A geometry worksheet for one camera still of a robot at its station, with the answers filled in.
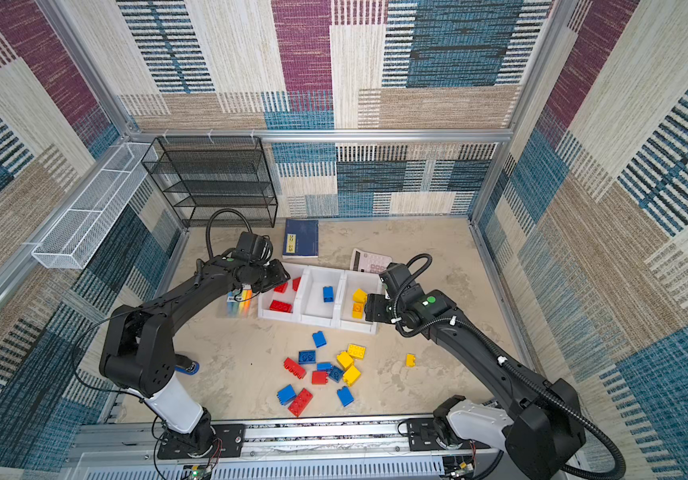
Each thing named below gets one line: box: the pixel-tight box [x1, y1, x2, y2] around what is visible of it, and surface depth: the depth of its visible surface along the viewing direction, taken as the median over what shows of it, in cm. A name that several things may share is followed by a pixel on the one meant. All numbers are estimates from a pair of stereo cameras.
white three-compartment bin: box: [258, 260, 382, 335], surface depth 96 cm
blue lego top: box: [312, 330, 327, 348], surface depth 91 cm
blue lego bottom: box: [336, 386, 355, 407], surface depth 81 cm
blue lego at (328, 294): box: [323, 286, 334, 303], surface depth 98 cm
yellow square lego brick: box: [352, 302, 364, 319], surface depth 93 cm
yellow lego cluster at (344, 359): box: [336, 351, 354, 370], surface depth 86 cm
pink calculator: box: [350, 248, 393, 274], surface depth 107 cm
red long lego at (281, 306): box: [269, 299, 293, 313], surface depth 96 cm
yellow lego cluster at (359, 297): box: [352, 288, 368, 309], surface depth 98 cm
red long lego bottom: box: [288, 388, 313, 418], surface depth 79 cm
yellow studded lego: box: [348, 344, 367, 360], surface depth 88 cm
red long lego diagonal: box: [283, 357, 307, 379], surface depth 85 cm
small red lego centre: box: [311, 371, 328, 385], surface depth 85 cm
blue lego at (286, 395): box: [276, 384, 297, 406], surface depth 81 cm
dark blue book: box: [282, 218, 319, 258], surface depth 117 cm
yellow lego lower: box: [343, 365, 361, 387], surface depth 83 cm
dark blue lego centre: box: [328, 365, 344, 383], surface depth 85 cm
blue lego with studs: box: [298, 350, 316, 364], surface depth 88 cm
